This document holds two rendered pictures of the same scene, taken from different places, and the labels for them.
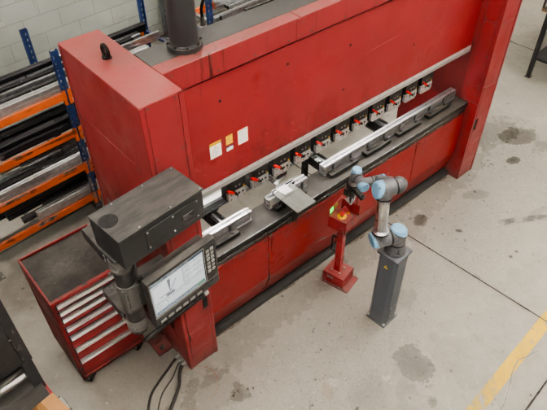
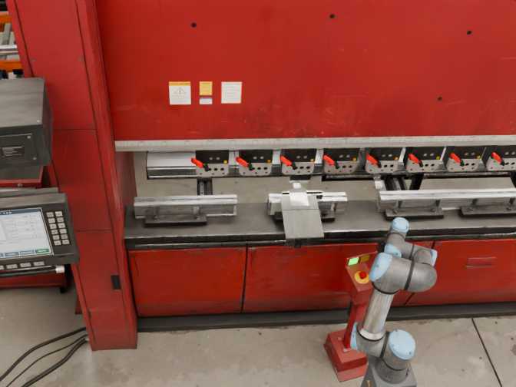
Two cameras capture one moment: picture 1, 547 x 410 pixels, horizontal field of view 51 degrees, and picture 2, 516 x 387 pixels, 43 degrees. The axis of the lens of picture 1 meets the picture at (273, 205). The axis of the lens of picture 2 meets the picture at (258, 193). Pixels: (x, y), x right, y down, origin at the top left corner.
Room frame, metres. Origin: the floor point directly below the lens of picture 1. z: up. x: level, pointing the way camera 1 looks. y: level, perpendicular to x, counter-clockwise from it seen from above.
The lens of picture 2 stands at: (1.13, -1.07, 3.34)
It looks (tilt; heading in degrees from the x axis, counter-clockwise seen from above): 47 degrees down; 32
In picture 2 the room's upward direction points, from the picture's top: 5 degrees clockwise
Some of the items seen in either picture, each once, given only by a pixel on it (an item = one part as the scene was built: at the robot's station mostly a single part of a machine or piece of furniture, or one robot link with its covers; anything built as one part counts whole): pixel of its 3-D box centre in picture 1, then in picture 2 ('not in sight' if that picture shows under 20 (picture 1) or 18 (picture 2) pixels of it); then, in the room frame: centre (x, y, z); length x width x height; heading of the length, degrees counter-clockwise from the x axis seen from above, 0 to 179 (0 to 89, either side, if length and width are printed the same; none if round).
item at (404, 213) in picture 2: (343, 167); (414, 213); (3.48, -0.55, 0.89); 0.30 x 0.05 x 0.03; 130
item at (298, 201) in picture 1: (294, 198); (301, 216); (3.02, -0.15, 1.00); 0.26 x 0.18 x 0.01; 40
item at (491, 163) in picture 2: (374, 107); (503, 152); (3.76, -0.80, 1.26); 0.15 x 0.09 x 0.17; 130
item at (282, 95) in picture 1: (350, 67); (468, 70); (3.55, -0.55, 1.74); 3.00 x 0.08 x 0.80; 130
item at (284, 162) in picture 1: (277, 161); (298, 156); (3.11, -0.04, 1.26); 0.15 x 0.09 x 0.17; 130
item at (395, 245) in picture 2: (363, 183); (397, 248); (3.02, -0.64, 1.13); 0.11 x 0.11 x 0.08; 17
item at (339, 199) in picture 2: (286, 191); (306, 203); (3.16, -0.10, 0.92); 0.39 x 0.06 x 0.10; 130
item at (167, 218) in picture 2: (220, 241); (176, 219); (2.70, 0.36, 0.89); 0.30 x 0.05 x 0.03; 130
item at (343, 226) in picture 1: (343, 215); (368, 277); (3.09, -0.53, 0.75); 0.20 x 0.16 x 0.18; 144
